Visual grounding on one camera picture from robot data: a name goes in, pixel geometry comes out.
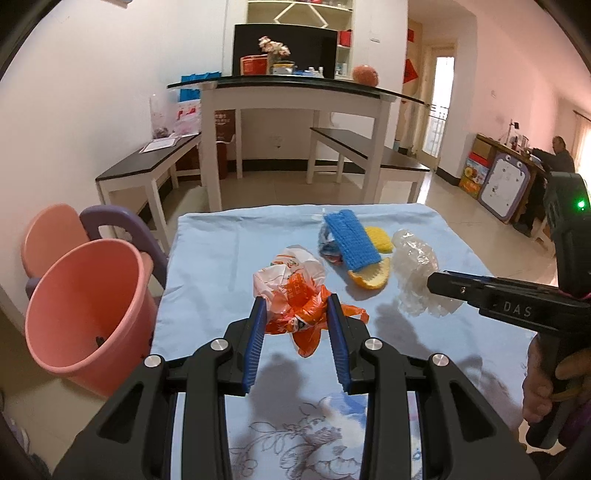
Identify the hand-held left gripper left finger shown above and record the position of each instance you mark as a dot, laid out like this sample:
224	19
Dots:
255	350

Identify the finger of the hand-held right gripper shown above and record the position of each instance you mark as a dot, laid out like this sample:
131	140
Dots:
457	288

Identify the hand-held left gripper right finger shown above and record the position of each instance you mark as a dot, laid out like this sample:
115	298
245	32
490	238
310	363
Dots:
339	355

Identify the clear plastic wrap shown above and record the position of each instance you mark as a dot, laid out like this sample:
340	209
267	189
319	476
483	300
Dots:
415	267

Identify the orange and white plastic bag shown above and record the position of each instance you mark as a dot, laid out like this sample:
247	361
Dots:
295	286

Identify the pink plastic bucket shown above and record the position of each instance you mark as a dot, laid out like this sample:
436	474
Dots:
83	300

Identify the person's right hand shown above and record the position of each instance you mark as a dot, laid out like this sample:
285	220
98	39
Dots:
538	383

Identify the orange peel piece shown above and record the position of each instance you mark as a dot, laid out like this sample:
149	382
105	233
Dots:
369	279

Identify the light blue cloth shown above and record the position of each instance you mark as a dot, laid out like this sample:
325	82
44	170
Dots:
221	258

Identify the crumpled blue snack wrapper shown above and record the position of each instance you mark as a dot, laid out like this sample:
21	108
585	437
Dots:
328	249

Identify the purple drawing board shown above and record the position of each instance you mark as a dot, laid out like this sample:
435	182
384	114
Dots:
503	187

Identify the colourful cardboard box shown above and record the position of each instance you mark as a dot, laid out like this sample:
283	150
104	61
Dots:
471	177

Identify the blue foam net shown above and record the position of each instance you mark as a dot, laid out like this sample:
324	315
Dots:
351	240

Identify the wooden sideboard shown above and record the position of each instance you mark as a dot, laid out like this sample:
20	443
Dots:
535	184

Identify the brown cardboard box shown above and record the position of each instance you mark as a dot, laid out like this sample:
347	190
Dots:
481	148

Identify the white bench with dark seat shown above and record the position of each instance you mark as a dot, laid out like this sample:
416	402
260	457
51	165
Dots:
369	147
143	159

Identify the balcony door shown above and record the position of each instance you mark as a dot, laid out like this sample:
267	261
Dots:
438	110

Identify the purple plastic stool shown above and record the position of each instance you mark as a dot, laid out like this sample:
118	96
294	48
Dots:
115	216

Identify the brown paper bag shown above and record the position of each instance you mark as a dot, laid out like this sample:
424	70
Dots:
224	138

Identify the paper sheet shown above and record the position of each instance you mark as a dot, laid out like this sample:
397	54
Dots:
159	144

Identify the orange round ball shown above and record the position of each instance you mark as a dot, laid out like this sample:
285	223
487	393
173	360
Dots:
366	75

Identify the white printed plastic bag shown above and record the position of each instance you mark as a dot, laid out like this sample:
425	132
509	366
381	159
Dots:
188	117

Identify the clear plastic bag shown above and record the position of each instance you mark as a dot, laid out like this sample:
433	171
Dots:
160	117

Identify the white glass-topped dining table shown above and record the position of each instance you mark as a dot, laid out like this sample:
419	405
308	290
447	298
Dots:
286	94

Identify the red container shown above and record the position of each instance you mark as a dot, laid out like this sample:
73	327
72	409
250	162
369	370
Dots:
345	38

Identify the blue bag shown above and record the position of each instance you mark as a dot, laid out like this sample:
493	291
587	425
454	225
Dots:
198	81

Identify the black monitor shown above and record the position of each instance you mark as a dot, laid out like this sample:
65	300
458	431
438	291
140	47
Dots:
309	46

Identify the red box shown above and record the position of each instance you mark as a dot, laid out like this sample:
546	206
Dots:
254	65

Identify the artificial flower bouquet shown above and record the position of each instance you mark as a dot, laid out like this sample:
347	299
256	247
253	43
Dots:
273	47

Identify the red paper wall decoration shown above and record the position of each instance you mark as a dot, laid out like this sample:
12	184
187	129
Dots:
411	69

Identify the white wall cabinet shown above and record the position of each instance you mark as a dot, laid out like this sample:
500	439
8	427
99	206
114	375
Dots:
300	11

